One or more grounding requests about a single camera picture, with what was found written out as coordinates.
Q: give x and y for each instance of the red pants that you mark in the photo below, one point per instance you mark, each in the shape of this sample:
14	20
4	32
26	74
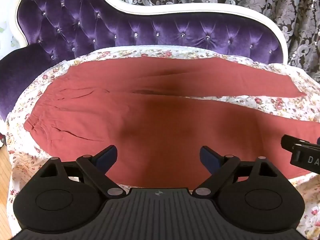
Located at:
160	120

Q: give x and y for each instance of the purple tufted sofa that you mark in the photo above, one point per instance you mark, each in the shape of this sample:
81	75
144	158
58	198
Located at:
82	27

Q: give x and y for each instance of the grey damask curtain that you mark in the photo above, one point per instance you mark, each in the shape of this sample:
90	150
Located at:
282	7

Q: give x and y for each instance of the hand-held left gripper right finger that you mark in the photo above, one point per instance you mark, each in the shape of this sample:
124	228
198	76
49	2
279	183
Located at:
209	157

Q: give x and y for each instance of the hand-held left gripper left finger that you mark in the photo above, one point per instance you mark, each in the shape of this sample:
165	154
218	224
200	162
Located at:
108	155

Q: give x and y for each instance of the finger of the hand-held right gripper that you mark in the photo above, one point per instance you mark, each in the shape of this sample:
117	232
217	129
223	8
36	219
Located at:
290	141

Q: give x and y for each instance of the floral blanket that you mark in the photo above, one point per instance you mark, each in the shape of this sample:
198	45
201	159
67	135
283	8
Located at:
280	103

